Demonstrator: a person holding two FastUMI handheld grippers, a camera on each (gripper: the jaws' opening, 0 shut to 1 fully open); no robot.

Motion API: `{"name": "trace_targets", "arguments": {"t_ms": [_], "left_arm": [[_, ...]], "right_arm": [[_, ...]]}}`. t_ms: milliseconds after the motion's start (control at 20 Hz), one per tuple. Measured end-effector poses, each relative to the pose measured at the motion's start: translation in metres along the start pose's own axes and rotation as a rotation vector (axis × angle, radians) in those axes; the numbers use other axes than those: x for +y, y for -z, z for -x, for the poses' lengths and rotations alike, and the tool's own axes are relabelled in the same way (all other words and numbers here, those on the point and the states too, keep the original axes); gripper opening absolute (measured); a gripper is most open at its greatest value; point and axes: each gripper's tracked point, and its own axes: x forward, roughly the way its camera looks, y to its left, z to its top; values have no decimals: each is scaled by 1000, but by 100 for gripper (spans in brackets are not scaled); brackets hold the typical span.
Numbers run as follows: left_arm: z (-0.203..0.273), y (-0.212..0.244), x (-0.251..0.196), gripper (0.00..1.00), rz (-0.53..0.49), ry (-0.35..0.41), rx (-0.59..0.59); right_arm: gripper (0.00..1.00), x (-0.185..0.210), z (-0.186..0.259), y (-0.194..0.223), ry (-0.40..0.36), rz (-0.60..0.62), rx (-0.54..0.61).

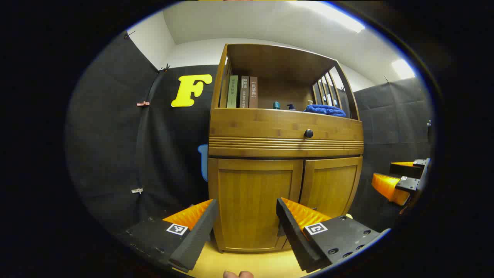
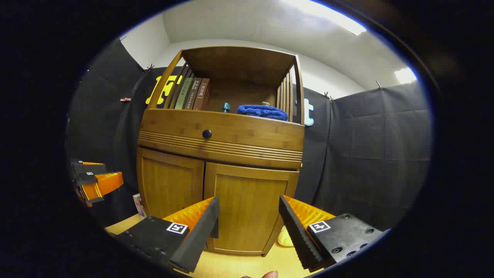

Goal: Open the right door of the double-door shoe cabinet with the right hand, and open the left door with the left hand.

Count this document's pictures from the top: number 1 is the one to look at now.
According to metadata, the green book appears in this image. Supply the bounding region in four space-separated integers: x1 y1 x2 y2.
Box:
227 75 239 108

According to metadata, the wooden cabinet drawer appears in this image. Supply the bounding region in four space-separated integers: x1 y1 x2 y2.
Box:
208 108 364 158

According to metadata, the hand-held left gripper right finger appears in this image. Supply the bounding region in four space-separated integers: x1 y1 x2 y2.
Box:
276 197 391 273

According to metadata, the brown book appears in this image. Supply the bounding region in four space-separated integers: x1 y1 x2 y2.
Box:
249 76 258 109

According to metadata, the ceiling light panel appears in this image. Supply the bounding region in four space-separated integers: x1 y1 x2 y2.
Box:
392 59 416 80

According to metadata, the blue towel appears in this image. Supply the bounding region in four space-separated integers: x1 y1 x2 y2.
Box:
304 104 347 118

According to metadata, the dark grey book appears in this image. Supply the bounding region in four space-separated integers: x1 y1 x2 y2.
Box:
238 76 250 108

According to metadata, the wooden double-door shoe cabinet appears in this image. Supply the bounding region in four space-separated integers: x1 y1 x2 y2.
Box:
207 43 364 254

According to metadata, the black backdrop cloth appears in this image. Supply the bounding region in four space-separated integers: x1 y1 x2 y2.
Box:
66 31 433 237

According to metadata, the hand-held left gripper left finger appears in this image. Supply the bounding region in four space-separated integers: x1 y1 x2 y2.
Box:
116 199 220 273

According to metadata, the wooden shoe cabinet door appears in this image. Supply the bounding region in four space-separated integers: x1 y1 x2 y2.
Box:
208 158 304 253
288 156 363 250

